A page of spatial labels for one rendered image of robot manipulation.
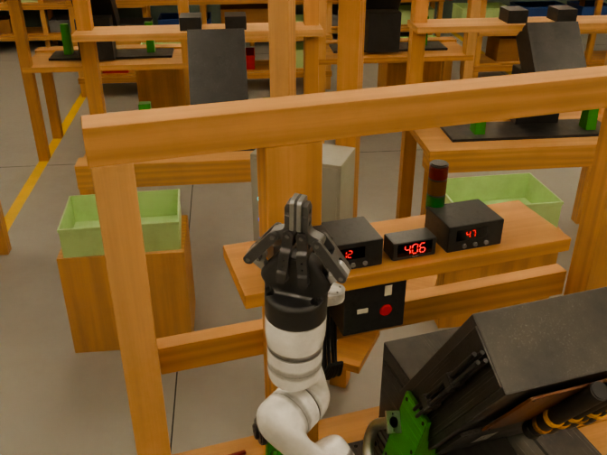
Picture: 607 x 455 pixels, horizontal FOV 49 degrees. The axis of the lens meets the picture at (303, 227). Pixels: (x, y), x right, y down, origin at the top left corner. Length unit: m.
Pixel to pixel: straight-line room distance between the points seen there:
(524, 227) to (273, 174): 0.74
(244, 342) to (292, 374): 1.08
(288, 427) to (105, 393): 2.90
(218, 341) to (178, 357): 0.12
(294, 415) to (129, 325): 0.88
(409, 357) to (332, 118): 0.70
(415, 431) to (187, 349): 0.65
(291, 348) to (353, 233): 0.89
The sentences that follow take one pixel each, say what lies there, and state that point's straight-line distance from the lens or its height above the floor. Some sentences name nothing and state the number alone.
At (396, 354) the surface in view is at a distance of 1.89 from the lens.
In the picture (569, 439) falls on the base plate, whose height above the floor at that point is 0.90.
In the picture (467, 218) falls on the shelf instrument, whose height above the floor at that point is 1.62.
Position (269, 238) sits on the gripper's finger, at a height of 2.05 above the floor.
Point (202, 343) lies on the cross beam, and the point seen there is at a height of 1.27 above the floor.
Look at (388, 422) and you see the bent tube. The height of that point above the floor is 1.21.
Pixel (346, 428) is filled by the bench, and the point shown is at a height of 0.88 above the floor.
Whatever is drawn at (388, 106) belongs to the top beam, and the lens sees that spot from 1.62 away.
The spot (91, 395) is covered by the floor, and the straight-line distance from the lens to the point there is 3.75.
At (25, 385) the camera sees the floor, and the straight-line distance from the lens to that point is 3.94.
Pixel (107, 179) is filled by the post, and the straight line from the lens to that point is 1.52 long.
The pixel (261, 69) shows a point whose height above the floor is 0.26.
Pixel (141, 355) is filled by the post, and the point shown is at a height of 1.33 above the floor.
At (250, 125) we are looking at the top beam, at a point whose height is 1.91.
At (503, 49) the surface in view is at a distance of 9.03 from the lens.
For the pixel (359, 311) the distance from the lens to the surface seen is 1.72.
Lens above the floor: 2.41
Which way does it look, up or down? 28 degrees down
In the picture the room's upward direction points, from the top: straight up
